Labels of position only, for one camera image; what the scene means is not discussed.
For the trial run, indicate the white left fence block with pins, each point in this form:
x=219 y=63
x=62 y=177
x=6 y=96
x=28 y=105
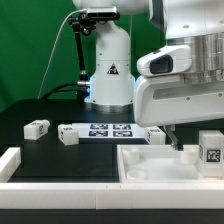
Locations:
x=9 y=162

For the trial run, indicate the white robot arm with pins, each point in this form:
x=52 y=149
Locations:
x=194 y=31

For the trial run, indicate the grey camera on mount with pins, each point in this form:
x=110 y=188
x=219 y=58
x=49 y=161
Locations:
x=102 y=12

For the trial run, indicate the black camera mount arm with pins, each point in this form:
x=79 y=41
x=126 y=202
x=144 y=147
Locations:
x=82 y=25

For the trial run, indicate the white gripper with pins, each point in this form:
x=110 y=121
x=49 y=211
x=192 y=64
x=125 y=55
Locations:
x=166 y=100

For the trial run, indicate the white square tabletop part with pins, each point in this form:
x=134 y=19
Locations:
x=158 y=163

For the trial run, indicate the white front fence bar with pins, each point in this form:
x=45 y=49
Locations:
x=206 y=195

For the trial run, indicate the marker tag sheet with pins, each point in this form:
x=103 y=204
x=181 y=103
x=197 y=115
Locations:
x=106 y=130

